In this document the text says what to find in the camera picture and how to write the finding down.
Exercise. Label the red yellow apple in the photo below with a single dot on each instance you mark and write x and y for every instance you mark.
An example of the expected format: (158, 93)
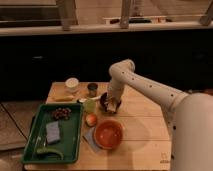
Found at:
(91, 120)

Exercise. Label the grey blue cloth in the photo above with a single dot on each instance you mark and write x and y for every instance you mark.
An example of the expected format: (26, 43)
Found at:
(88, 136)

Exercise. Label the bunch of red grapes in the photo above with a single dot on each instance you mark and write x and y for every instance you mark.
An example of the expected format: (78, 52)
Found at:
(61, 113)

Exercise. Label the white spoon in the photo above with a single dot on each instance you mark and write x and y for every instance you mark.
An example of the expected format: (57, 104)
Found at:
(82, 100)

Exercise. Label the green plastic tray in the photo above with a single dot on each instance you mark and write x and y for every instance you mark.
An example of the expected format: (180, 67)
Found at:
(70, 133)

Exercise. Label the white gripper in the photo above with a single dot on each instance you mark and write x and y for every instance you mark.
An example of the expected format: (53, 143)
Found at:
(112, 101)

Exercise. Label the green cucumber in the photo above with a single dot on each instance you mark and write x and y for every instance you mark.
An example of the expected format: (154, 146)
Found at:
(46, 150)

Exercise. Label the white cup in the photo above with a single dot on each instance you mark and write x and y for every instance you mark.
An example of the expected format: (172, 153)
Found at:
(72, 84)

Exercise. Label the purple bowl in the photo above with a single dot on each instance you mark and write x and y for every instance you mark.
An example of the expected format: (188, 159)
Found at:
(103, 100)

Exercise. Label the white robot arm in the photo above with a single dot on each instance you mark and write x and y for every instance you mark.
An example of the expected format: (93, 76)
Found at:
(192, 134)

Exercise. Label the light green cup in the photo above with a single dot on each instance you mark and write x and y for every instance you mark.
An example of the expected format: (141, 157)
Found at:
(89, 106)

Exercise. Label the dark grey cup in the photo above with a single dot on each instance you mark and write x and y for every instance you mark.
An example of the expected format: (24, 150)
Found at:
(92, 89)

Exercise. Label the grey blue sponge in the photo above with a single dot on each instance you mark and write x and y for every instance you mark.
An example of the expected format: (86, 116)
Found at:
(53, 132)

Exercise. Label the orange bowl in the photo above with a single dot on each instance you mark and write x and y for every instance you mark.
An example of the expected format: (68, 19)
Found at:
(108, 134)

